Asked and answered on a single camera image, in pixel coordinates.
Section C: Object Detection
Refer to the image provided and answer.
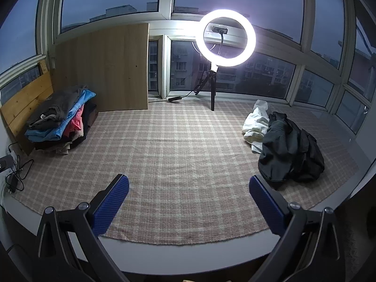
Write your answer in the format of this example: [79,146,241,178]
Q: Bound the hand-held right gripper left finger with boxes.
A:
[35,174,130,282]

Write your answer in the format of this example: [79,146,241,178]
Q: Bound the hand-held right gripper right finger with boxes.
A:
[248,175,337,282]

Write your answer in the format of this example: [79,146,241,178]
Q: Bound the black pants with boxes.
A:
[258,112,325,190]

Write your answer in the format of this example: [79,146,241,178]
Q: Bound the stack of folded clothes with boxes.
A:
[24,90,97,142]

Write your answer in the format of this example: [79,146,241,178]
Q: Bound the folded beige garment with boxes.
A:
[44,135,86,155]

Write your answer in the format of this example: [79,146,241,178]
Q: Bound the white garment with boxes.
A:
[241,99,271,154]

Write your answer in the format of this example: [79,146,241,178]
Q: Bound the plaid mat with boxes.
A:
[13,100,360,246]

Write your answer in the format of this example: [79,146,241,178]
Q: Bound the folded pink garment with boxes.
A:
[63,103,86,138]

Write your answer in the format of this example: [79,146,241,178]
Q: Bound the folded navy garment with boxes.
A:
[70,101,98,150]

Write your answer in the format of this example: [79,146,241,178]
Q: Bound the black charger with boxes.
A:
[6,174,24,194]

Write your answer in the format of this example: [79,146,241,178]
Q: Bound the folded grey garment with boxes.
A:
[26,85,89,130]

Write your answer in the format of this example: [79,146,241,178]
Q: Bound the pine wooden board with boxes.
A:
[0,59,55,156]

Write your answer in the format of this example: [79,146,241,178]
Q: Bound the light wooden panel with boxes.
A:
[54,23,150,113]

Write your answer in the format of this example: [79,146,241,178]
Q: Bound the phone holder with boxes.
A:
[211,26,228,55]

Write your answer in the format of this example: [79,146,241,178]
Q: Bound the black light cable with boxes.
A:
[148,90,200,103]

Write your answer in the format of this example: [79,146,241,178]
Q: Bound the ring light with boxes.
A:
[196,9,257,69]

